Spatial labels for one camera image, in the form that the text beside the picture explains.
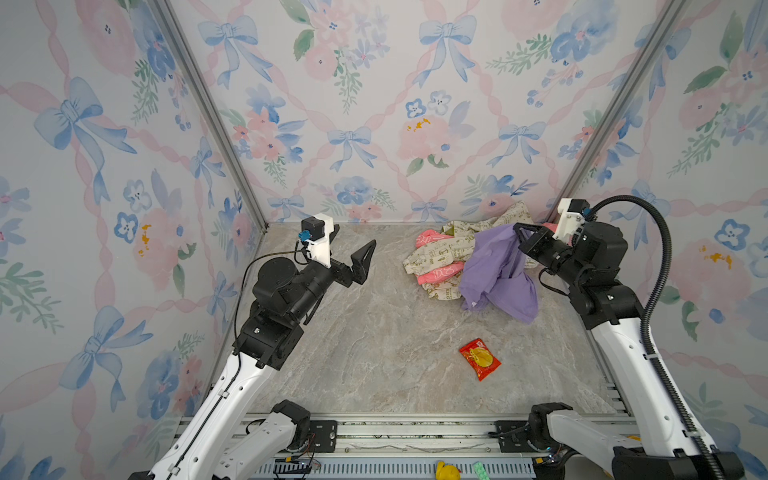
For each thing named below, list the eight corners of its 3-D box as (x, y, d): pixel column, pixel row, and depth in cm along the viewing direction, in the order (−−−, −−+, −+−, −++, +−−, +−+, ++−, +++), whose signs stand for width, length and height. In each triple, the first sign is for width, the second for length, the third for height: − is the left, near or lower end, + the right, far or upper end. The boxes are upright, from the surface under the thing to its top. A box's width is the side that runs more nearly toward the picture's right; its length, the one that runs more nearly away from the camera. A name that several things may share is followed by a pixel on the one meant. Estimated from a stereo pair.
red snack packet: (480, 382, 85) (482, 379, 83) (458, 351, 90) (459, 348, 89) (501, 368, 87) (503, 365, 85) (478, 339, 93) (479, 336, 91)
